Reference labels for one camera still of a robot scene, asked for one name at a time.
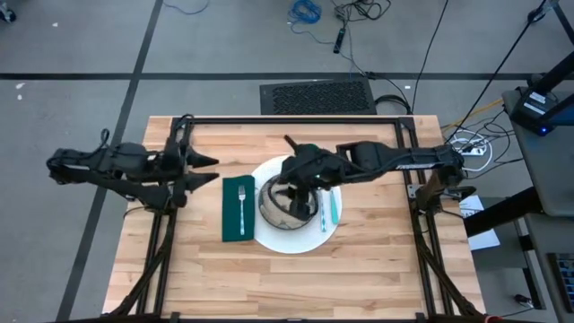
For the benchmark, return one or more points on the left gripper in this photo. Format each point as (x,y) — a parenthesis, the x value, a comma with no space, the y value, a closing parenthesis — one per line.
(177,170)

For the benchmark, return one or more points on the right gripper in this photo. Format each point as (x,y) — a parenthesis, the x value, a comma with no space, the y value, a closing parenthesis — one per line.
(311,166)

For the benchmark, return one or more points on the patterned ceramic bowl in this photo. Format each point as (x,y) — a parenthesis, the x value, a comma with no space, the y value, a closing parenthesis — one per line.
(275,215)

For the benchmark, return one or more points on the dark green cloth napkin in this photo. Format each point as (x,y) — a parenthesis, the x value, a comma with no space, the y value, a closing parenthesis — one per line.
(231,224)

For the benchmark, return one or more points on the white round plate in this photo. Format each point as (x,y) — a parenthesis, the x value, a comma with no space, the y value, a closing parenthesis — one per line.
(291,242)

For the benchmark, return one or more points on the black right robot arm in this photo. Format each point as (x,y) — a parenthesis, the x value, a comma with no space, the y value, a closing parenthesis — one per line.
(403,161)

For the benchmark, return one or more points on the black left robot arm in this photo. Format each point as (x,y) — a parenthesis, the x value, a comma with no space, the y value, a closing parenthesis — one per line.
(121,161)

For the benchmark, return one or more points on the black perforated floor grate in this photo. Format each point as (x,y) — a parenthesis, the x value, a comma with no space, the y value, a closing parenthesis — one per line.
(318,96)

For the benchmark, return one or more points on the white paper sheet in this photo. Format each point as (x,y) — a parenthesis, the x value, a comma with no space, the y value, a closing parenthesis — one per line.
(486,240)

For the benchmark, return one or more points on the black desk leg bar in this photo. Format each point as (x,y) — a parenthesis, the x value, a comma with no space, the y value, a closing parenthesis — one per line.
(502,211)

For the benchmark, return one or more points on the black box blue light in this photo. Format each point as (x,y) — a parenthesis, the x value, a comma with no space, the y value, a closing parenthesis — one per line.
(529,114)

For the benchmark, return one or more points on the grey side desk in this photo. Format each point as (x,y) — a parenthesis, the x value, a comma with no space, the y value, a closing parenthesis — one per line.
(556,170)

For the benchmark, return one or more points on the black caster wheel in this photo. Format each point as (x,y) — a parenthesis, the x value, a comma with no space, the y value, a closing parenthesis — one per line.
(6,15)

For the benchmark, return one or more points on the black stand beam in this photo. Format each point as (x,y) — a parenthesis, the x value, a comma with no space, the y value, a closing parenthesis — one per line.
(556,72)

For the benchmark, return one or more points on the black keyboard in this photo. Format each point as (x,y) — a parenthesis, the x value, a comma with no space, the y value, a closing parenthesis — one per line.
(566,280)

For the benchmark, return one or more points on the black tripod stand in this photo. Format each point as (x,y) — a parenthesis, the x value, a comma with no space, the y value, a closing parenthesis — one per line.
(565,22)

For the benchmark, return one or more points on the black aluminium table frame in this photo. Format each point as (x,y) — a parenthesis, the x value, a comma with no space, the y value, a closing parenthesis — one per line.
(251,120)

